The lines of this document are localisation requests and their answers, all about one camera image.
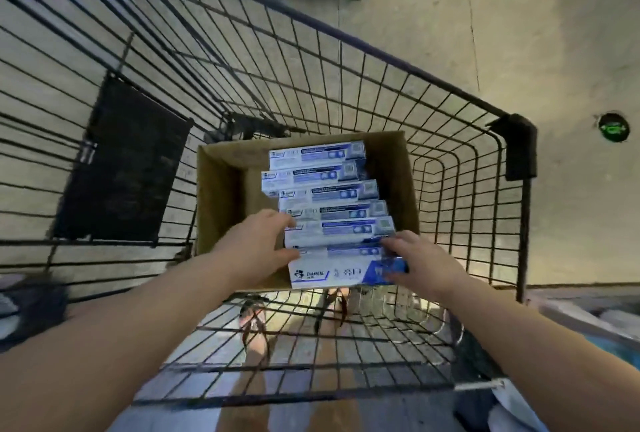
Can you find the person's right hand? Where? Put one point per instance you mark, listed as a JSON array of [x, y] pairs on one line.
[[430, 264]]

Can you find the person's left hand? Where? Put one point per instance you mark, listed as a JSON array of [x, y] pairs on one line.
[[250, 251]]

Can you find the person's left thumb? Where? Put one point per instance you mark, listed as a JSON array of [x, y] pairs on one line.
[[289, 259]]

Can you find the person's right thumb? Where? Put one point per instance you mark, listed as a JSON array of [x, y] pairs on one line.
[[397, 276]]

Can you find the white blue toothpaste carton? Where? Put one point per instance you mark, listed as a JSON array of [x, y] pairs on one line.
[[340, 271]]

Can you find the person's right forearm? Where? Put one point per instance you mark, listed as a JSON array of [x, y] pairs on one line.
[[540, 361]]

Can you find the person's left forearm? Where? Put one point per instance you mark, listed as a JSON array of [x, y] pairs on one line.
[[115, 346]]

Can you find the brown sandal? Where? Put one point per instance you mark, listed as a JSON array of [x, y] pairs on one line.
[[334, 306], [256, 326]]

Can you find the row of toothpaste boxes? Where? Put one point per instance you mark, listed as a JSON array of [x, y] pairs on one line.
[[325, 191]]

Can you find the brown cardboard box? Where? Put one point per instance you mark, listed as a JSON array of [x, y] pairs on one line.
[[220, 196]]

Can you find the person's right leg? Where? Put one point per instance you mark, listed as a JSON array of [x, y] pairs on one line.
[[337, 371]]

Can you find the person's leg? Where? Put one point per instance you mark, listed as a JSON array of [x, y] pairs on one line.
[[250, 386], [337, 371]]

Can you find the person's left leg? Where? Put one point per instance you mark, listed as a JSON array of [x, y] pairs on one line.
[[250, 386]]

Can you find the black cart corner bumper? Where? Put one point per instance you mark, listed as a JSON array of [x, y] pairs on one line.
[[520, 146]]

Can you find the black plastic cart seat flap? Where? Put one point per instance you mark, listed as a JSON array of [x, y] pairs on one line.
[[125, 166]]

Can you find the blue and white packages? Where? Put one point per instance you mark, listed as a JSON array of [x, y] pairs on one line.
[[595, 326]]

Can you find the round green floor sticker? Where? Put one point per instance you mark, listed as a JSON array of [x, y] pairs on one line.
[[614, 127]]

